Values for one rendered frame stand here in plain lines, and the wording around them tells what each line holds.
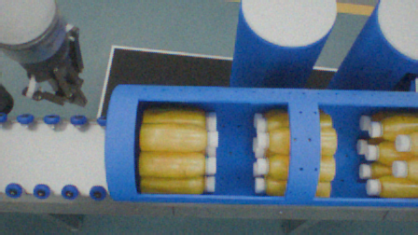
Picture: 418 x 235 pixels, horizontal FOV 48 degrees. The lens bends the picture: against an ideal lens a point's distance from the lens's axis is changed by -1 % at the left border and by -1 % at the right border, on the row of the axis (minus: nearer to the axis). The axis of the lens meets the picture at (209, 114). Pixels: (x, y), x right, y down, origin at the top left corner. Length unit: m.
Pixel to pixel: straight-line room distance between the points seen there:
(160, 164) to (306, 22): 0.60
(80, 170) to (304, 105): 0.64
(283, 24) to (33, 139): 0.78
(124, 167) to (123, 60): 1.34
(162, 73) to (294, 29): 1.03
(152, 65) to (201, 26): 0.41
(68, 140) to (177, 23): 1.34
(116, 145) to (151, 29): 1.59
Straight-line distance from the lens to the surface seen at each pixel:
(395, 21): 1.49
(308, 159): 1.06
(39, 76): 0.69
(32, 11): 0.55
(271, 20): 1.40
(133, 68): 2.32
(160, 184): 1.17
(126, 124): 1.05
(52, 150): 1.41
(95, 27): 2.64
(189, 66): 2.30
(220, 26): 2.58
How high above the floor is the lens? 2.22
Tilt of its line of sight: 70 degrees down
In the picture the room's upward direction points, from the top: 2 degrees clockwise
